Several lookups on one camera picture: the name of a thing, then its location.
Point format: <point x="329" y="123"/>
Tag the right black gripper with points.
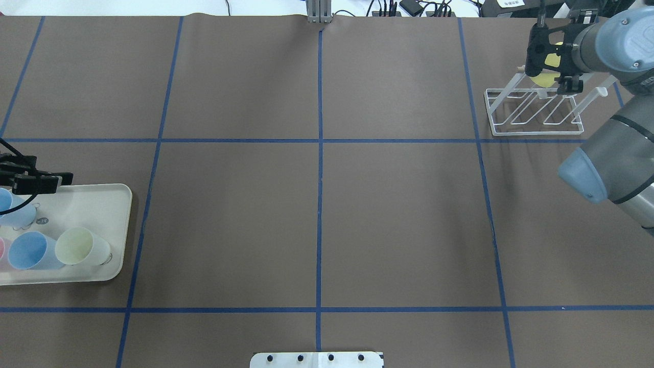
<point x="568" y="84"/>

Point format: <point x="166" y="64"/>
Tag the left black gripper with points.
<point x="31" y="179"/>

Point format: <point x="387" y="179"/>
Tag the yellow plastic cup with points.
<point x="548" y="76"/>

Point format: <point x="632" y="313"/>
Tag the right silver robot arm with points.
<point x="615" y="163"/>

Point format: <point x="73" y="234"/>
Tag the near light blue cup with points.
<point x="34" y="251"/>

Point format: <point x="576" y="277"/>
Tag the white plastic cup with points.
<point x="81" y="246"/>

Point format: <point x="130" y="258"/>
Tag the pink plastic cup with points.
<point x="4" y="255"/>

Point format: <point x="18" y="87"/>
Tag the black box with label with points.
<point x="518" y="9"/>

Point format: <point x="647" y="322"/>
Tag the cream plastic tray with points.
<point x="104" y="209"/>

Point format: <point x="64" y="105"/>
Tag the black power adapter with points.
<point x="411" y="7"/>

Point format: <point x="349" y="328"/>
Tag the white wire cup rack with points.
<point x="531" y="106"/>

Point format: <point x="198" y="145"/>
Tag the aluminium frame post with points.
<point x="319" y="11"/>

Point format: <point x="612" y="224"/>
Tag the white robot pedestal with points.
<point x="318" y="359"/>

